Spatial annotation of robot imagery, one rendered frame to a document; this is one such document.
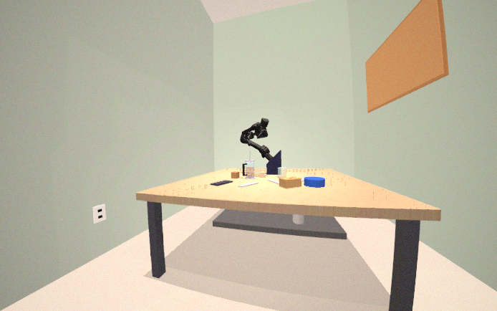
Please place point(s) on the pale yellow cylinder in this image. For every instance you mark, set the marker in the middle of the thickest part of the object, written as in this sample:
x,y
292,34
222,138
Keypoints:
x,y
281,172

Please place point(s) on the blue cylinder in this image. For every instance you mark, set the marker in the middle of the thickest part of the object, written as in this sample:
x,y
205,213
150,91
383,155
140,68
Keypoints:
x,y
316,182

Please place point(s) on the french press coffee maker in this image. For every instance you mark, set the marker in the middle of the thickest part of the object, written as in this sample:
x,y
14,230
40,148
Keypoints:
x,y
249,167

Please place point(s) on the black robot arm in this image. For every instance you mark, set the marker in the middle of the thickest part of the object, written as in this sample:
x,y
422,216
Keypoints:
x,y
265,152

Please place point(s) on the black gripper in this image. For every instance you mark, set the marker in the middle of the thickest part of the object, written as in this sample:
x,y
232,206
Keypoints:
x,y
259,134

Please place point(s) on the dark grey flat rectangular pad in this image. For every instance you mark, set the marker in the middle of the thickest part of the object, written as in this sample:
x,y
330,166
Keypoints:
x,y
220,183

